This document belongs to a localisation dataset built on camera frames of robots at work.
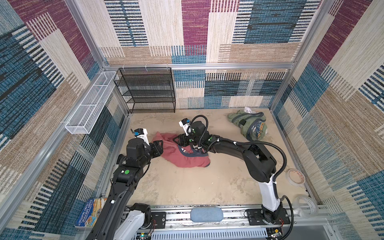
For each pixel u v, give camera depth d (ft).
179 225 2.39
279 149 1.58
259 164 1.70
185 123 2.66
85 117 2.34
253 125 3.25
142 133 2.16
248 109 3.43
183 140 2.59
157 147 2.14
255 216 2.40
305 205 2.58
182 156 3.07
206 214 2.38
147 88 3.55
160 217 2.45
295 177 2.85
